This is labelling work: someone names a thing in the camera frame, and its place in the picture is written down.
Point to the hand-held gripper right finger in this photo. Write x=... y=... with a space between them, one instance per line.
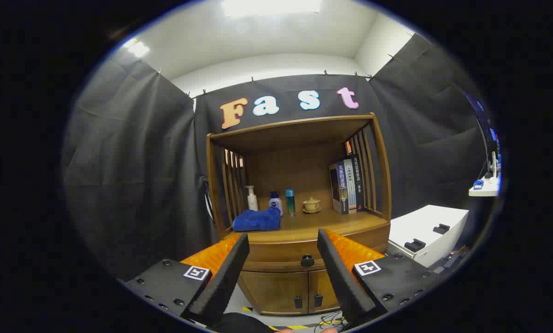
x=346 y=282

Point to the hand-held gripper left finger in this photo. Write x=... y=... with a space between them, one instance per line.
x=225 y=282

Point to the wooden drawer with black knob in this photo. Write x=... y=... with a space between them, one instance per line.
x=281 y=254

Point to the wooden countertop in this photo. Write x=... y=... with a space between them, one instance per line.
x=322 y=222

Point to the white cabinet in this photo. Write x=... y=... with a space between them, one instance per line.
x=424 y=226

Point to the wooden cabinet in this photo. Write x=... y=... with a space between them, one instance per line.
x=304 y=171

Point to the blue towel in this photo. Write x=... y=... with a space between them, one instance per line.
x=255 y=221

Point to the white pump bottle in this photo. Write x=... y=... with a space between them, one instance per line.
x=252 y=202

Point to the beige lidded teacup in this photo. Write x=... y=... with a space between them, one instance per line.
x=311 y=205

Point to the white bottle with blue cap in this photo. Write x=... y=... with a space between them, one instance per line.
x=275 y=203

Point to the teal bottle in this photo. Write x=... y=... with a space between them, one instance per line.
x=290 y=203

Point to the book with pale spine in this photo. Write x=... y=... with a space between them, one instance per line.
x=352 y=185

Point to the book with black spine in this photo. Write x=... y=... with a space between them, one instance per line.
x=359 y=180

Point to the black backdrop cloth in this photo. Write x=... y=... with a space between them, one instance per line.
x=133 y=162

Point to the white side shelf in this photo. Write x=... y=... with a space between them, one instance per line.
x=484 y=189

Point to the small ceiling light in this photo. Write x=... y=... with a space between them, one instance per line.
x=138 y=48

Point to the large ceiling light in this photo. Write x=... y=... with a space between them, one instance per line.
x=272 y=7

